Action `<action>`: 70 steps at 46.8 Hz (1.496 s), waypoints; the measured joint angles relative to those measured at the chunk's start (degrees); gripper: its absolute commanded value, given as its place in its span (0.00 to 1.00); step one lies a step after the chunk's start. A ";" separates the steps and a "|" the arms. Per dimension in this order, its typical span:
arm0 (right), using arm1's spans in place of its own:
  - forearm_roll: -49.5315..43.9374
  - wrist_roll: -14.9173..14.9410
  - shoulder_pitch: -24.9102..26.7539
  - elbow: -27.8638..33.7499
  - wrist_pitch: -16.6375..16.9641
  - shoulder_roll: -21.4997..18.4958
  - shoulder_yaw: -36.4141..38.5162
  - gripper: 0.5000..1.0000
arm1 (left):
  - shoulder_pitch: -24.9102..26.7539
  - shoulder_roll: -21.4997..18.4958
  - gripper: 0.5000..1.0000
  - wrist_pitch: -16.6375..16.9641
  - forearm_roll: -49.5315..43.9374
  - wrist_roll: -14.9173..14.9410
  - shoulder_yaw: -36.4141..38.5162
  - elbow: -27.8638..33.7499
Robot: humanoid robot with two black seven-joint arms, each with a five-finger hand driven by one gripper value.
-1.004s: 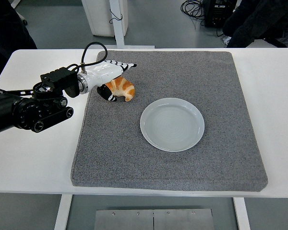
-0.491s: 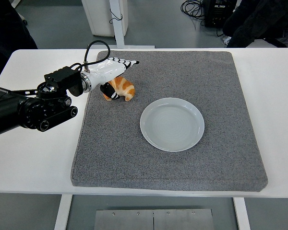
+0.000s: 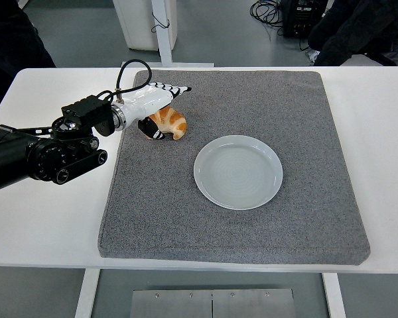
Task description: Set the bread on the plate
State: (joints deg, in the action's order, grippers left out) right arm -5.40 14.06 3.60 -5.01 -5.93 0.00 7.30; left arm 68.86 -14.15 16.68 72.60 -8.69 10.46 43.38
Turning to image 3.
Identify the grey round plate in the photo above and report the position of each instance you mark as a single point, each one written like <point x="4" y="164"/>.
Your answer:
<point x="238" y="172"/>

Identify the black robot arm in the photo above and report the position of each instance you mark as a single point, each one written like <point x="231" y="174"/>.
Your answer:
<point x="13" y="152"/>

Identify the person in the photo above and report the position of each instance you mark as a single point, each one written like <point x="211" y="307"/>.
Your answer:
<point x="351" y="26"/>
<point x="6" y="39"/>

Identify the white table leg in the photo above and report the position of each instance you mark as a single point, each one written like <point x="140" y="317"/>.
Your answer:
<point x="86" y="295"/>
<point x="334" y="298"/>

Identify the golden croissant bread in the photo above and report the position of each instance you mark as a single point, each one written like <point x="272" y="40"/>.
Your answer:
<point x="174" y="121"/>

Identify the black electronics box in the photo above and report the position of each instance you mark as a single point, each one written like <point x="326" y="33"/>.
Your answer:
<point x="295" y="23"/>

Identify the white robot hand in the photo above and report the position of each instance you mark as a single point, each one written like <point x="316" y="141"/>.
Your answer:
<point x="146" y="99"/>

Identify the grey fabric mat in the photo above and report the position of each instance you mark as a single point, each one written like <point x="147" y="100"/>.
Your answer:
<point x="219" y="232"/>

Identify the grey metal plate with screws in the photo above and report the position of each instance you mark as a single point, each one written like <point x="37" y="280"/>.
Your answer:
<point x="212" y="304"/>

